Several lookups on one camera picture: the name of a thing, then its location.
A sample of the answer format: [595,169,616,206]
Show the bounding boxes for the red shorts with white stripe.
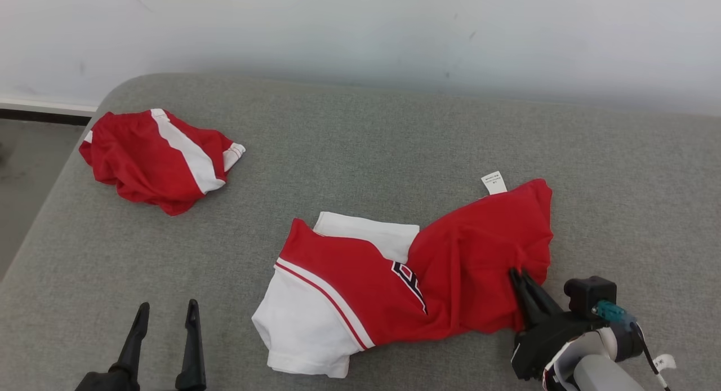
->
[79,108,246,216]

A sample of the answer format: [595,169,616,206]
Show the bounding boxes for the teal cable connector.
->
[591,300,627,325]

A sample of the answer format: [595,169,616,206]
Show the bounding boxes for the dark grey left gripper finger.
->
[175,299,207,391]
[109,302,150,383]

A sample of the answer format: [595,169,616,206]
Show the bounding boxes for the dark wall baseboard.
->
[0,98,97,126]

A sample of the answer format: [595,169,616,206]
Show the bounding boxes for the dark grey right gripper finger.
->
[509,267,541,331]
[521,270,564,324]

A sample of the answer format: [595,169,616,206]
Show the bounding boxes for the red number 23 jersey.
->
[252,171,554,379]

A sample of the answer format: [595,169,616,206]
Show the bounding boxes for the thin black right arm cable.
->
[630,321,677,391]

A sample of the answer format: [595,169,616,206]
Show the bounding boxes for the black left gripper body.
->
[75,371,139,391]

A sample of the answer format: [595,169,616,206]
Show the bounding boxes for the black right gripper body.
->
[511,312,606,380]

